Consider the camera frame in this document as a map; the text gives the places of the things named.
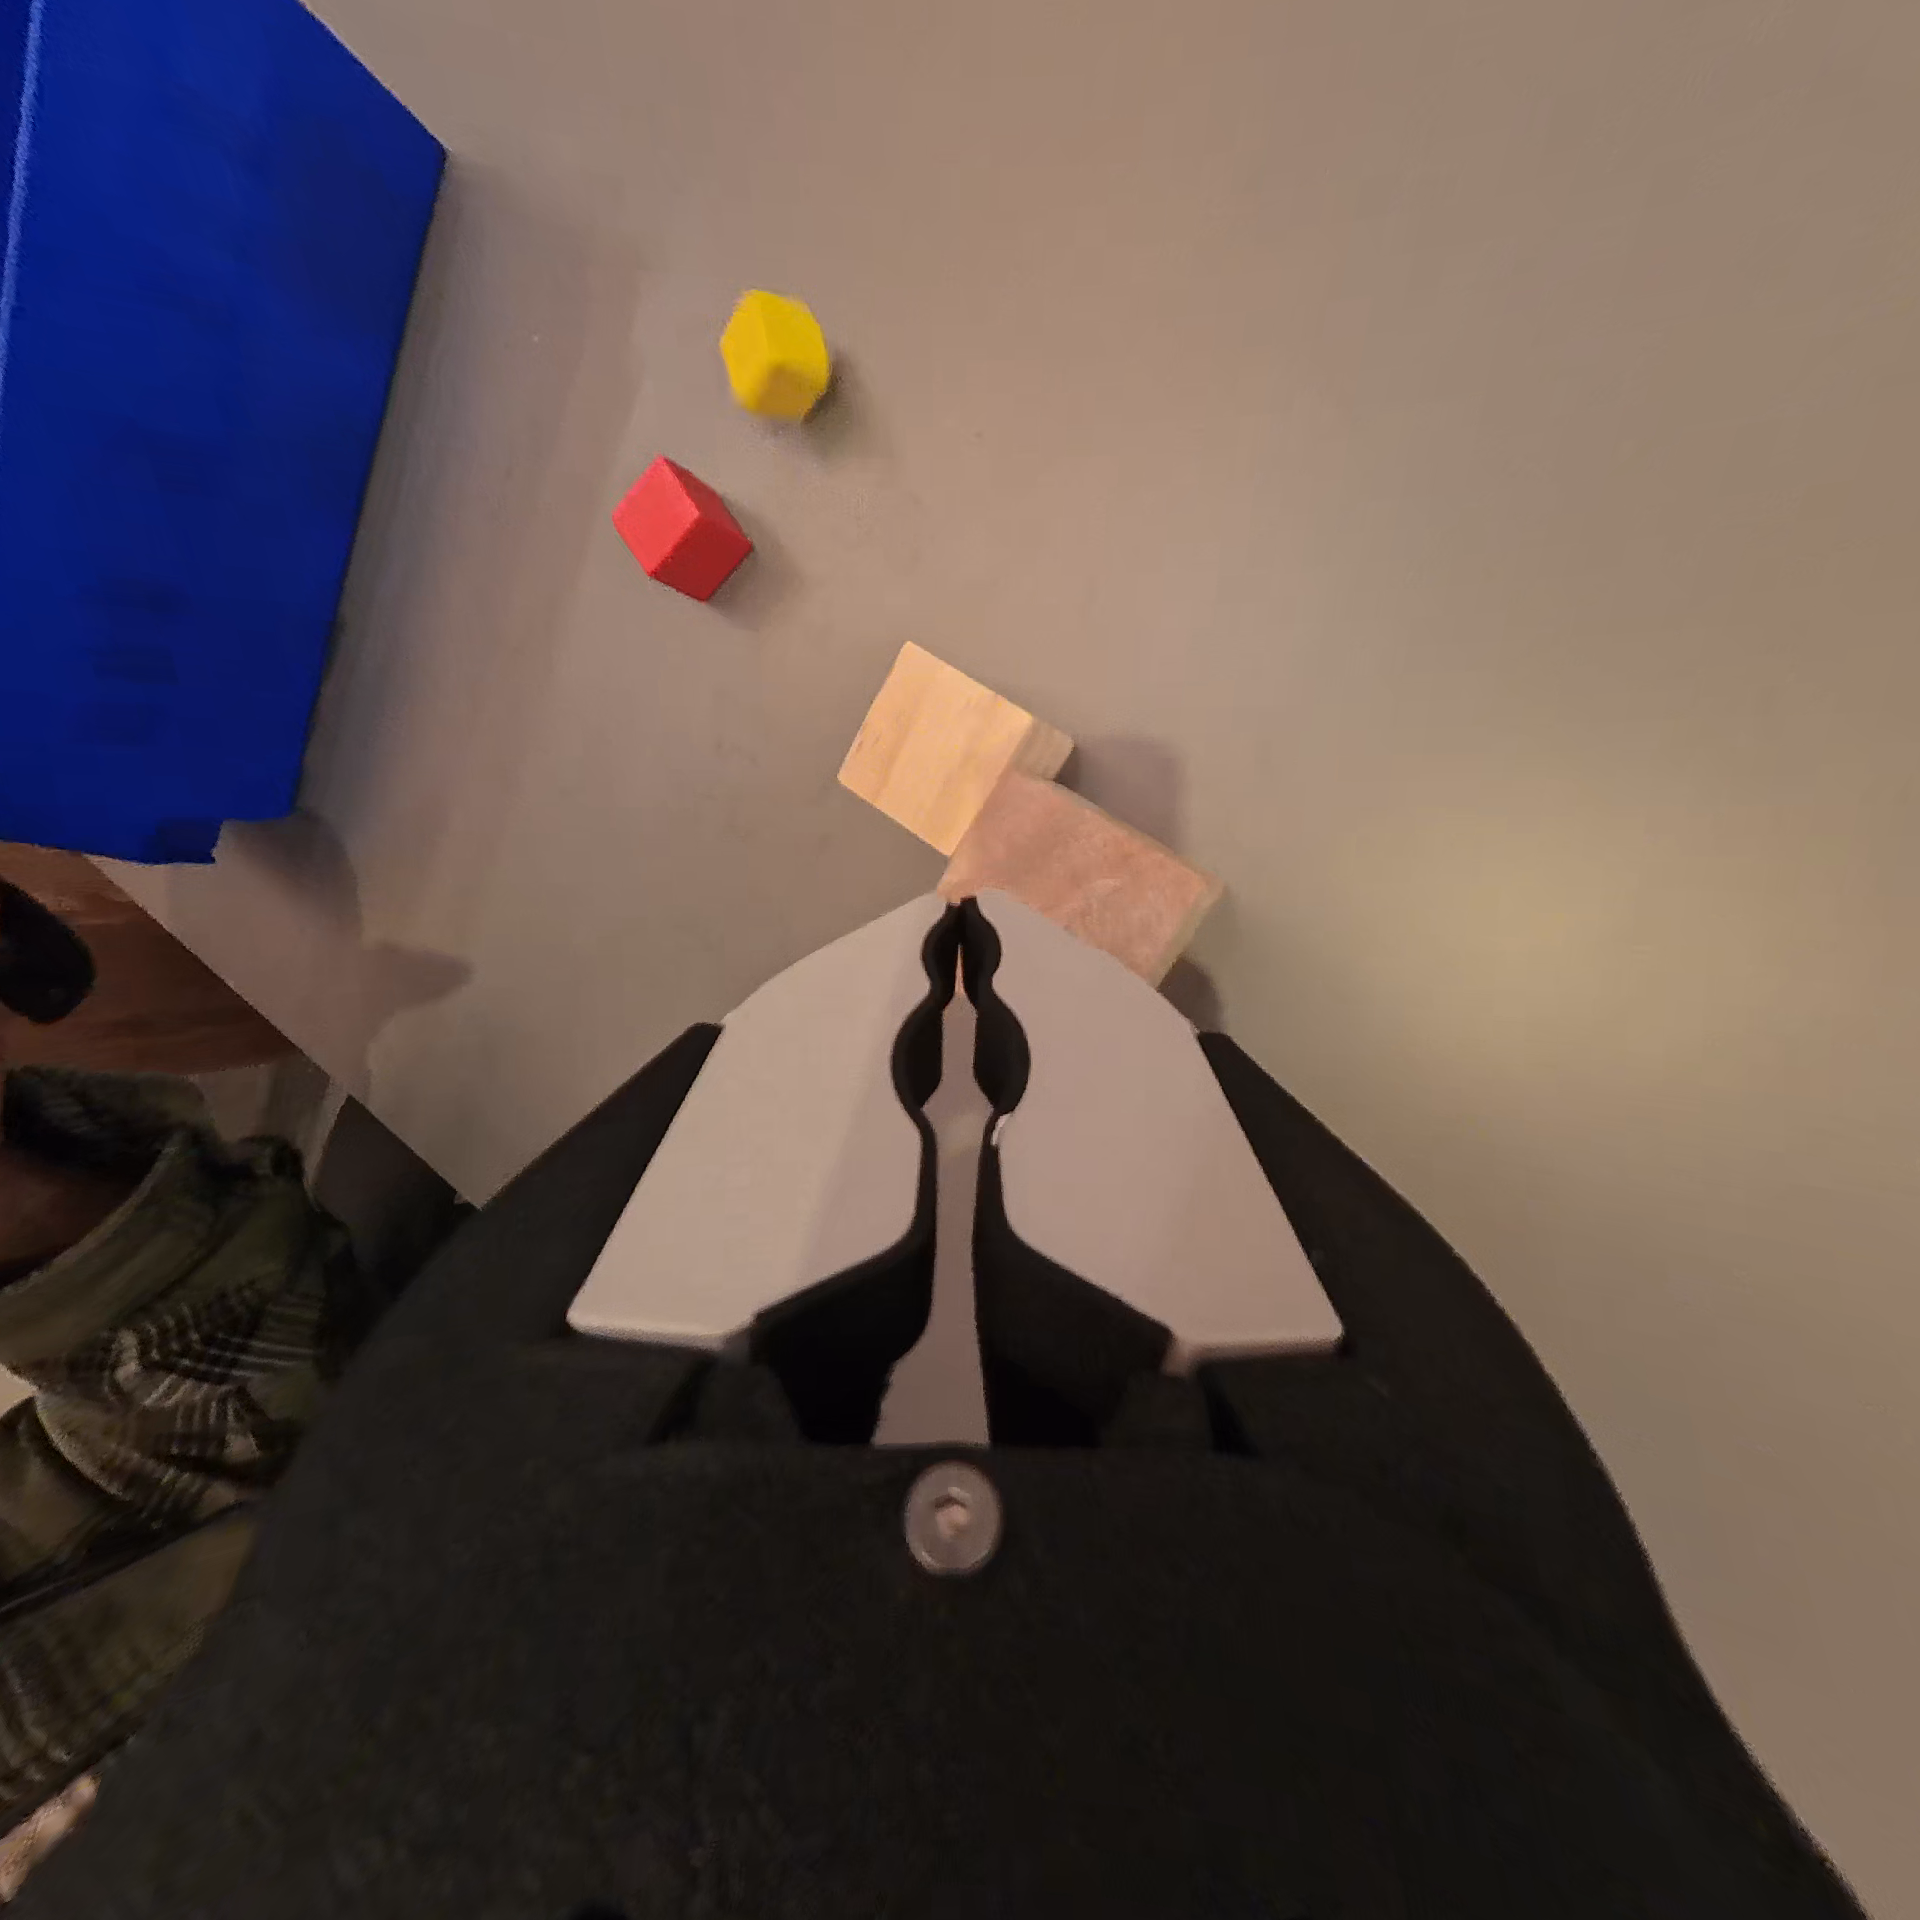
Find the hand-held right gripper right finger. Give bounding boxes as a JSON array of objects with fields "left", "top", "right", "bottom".
[{"left": 965, "top": 888, "right": 1346, "bottom": 1445}]

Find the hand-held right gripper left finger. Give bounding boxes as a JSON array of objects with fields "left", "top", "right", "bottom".
[{"left": 567, "top": 892, "right": 965, "bottom": 1445}]

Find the large plain wooden cube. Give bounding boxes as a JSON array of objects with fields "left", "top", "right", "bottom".
[{"left": 937, "top": 769, "right": 1227, "bottom": 989}]

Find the medium plain wooden cube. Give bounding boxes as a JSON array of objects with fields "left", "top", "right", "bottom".
[{"left": 834, "top": 639, "right": 1079, "bottom": 859}]

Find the red wooden cube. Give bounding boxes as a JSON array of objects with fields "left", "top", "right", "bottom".
[{"left": 611, "top": 456, "right": 757, "bottom": 605}]

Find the yellow wooden cube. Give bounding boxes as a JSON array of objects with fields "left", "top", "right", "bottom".
[{"left": 719, "top": 288, "right": 834, "bottom": 426}]

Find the blue plastic bin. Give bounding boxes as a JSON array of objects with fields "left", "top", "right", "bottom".
[{"left": 0, "top": 0, "right": 451, "bottom": 868}]

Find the person's plaid shirt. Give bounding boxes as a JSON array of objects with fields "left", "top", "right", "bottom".
[{"left": 0, "top": 1064, "right": 366, "bottom": 1839}]

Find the brown wooden panel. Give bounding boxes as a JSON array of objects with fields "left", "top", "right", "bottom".
[{"left": 0, "top": 840, "right": 294, "bottom": 1075}]

